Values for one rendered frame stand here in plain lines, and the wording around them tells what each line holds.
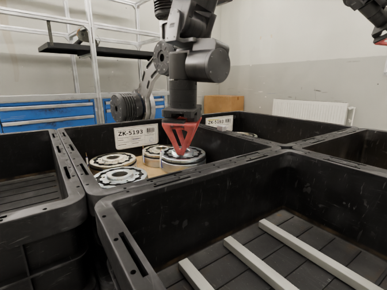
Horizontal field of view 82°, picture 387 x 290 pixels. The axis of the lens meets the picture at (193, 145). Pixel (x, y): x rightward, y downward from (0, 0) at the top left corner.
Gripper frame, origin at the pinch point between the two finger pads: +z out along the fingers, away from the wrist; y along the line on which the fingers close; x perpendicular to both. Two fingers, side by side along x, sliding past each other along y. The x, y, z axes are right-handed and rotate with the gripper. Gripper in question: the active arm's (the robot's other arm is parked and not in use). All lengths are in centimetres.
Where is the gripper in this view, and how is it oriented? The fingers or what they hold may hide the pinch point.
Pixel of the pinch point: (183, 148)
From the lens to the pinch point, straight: 50.0
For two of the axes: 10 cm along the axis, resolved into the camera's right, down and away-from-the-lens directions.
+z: -0.1, 9.5, 3.1
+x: -9.8, -0.7, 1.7
